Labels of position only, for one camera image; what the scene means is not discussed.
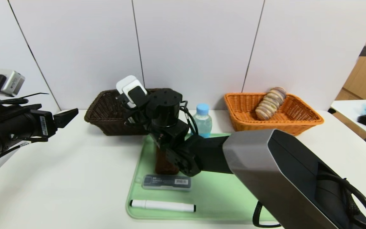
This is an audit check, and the sliced bread loaf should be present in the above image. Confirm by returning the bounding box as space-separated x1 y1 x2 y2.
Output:
255 87 287 121

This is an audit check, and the white marker pen black cap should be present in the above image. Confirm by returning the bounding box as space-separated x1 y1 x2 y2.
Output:
130 199 196 212

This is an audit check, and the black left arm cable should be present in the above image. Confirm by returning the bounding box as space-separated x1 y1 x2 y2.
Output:
0 98 29 107

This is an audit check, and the water bottle blue label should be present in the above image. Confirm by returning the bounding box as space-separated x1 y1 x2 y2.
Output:
192 103 212 138

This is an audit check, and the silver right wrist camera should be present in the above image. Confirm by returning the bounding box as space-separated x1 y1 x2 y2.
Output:
123 80 147 108

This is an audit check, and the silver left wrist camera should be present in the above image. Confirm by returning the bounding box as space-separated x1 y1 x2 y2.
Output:
0 68 25 97

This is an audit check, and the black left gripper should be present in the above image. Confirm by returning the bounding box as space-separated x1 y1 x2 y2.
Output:
0 108 78 151

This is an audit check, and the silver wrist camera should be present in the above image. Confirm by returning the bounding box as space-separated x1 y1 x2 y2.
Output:
0 68 25 97
123 80 147 108

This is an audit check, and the clear plastic case with barcode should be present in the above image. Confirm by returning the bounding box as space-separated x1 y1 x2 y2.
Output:
142 174 192 191

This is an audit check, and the white side table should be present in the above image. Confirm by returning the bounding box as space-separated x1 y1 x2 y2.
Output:
331 99 366 140

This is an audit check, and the brown rolled towel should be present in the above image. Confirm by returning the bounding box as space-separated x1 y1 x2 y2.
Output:
155 145 180 175

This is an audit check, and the orange wicker basket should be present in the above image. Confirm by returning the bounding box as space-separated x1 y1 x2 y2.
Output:
224 92 324 135

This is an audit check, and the light green plastic tray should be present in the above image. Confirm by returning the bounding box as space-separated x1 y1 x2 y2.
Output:
125 133 291 221

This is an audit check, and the dark brown wicker basket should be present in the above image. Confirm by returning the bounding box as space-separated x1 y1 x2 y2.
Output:
84 88 175 136

